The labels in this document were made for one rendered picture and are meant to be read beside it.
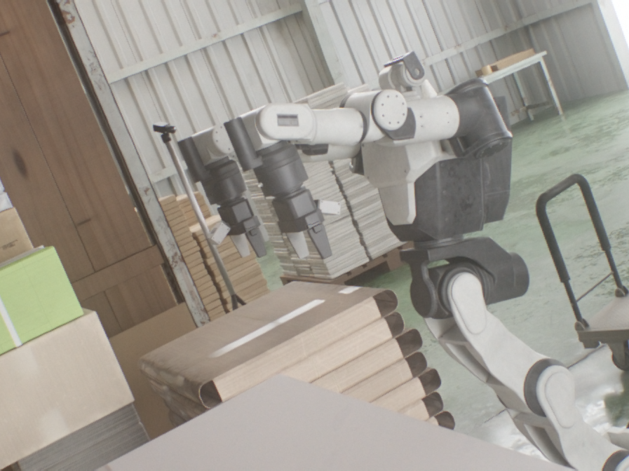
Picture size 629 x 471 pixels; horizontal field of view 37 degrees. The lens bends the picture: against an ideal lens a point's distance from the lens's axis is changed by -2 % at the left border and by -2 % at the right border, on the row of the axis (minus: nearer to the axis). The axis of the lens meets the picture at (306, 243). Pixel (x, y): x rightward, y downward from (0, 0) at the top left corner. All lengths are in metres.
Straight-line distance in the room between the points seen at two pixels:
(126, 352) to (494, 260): 1.13
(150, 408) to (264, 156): 1.30
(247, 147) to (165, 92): 9.37
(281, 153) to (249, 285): 4.86
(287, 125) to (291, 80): 9.88
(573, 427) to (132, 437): 1.05
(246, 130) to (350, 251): 5.38
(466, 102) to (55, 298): 0.92
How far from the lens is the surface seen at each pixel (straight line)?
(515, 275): 2.32
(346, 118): 1.82
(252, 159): 1.71
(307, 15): 11.65
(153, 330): 2.84
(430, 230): 2.16
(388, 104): 1.84
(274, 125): 1.70
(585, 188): 4.05
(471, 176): 2.18
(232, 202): 2.05
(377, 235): 7.15
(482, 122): 2.03
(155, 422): 2.87
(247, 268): 6.54
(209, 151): 2.03
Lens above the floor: 1.50
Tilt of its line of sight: 9 degrees down
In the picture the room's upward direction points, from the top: 23 degrees counter-clockwise
